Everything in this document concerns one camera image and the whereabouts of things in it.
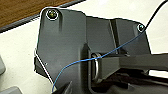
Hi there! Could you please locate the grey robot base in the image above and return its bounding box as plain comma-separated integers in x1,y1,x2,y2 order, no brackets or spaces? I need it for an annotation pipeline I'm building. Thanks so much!
33,6,151,94

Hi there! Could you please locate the thin blue cable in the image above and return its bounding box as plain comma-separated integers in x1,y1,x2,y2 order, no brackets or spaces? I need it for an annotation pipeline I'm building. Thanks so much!
51,23,148,93

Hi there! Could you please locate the thin black cable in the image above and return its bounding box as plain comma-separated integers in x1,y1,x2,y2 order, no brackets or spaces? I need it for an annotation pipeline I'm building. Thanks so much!
145,0,168,30

